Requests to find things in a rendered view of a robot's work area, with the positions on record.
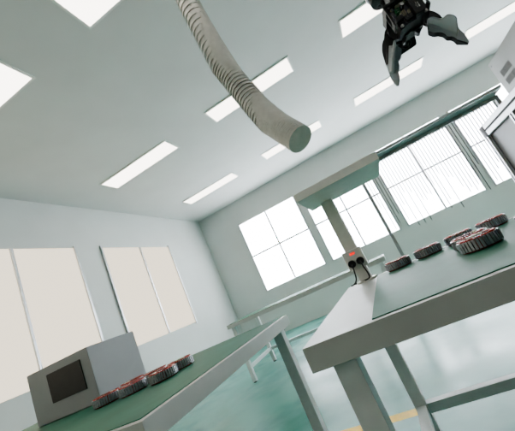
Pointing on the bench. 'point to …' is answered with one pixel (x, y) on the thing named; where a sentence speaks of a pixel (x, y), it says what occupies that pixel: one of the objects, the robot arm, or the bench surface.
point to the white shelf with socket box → (356, 171)
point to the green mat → (455, 268)
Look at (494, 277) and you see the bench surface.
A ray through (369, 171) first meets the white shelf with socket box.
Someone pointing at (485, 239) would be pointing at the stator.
